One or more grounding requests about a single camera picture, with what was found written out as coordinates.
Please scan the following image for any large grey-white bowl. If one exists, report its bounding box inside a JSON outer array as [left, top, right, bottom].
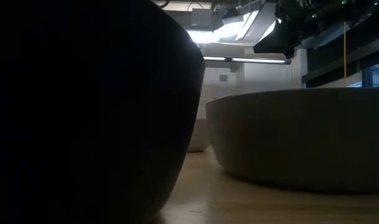
[[205, 86, 379, 194]]

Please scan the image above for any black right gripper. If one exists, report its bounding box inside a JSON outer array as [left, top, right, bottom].
[[275, 0, 307, 35]]

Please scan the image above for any small white bowl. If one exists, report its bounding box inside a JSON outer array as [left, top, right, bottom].
[[187, 107, 212, 153]]

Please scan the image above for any window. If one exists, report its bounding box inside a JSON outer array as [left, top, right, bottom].
[[362, 60, 379, 90]]

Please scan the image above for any black deep bowl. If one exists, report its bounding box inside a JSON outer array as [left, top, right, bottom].
[[0, 0, 206, 224]]

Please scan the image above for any ceiling light strip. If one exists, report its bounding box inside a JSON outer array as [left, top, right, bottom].
[[203, 56, 288, 65]]

